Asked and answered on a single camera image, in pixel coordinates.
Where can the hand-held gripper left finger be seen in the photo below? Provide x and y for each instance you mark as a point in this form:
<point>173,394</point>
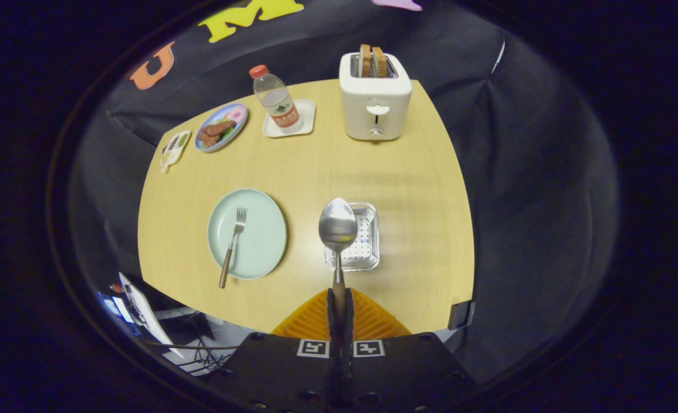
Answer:
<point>281,373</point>

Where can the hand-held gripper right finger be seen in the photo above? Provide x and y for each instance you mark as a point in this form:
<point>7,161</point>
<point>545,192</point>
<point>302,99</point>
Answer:
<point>402,373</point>

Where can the black table corner clamp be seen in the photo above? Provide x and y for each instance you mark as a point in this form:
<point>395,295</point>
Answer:
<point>461,315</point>

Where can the clear perforated drainer basket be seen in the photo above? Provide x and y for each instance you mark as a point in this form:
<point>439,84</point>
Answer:
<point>366,252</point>

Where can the pale green plate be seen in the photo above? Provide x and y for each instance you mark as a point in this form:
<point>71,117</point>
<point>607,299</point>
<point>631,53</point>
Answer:
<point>261,235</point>

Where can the white board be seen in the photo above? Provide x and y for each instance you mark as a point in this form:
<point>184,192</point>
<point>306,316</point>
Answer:
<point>144,312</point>

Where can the lit blue screen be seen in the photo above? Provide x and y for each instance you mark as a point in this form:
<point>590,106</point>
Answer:
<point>115,307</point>

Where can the black backdrop cloth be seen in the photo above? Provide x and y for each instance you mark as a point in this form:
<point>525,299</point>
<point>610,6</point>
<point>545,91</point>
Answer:
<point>534,201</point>

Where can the white divided sauce dish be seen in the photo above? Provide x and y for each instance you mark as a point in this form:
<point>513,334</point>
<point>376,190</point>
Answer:
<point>175,149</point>

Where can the brown meat pieces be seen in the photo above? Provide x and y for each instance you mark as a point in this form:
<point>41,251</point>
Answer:
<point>215,132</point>

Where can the blue patterned plate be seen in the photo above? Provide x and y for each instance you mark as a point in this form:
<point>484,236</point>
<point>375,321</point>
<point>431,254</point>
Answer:
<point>237,115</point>

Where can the white square coaster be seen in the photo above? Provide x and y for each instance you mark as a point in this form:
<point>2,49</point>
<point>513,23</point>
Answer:
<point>307,112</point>

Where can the clear water bottle red cap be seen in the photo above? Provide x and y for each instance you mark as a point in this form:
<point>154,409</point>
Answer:
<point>279,103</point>

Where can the white toaster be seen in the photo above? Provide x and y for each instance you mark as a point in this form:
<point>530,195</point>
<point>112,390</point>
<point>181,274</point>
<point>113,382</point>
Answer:
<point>373,94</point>

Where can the toast bread slice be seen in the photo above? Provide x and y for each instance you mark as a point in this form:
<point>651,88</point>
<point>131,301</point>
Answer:
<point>364,60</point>
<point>380,62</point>

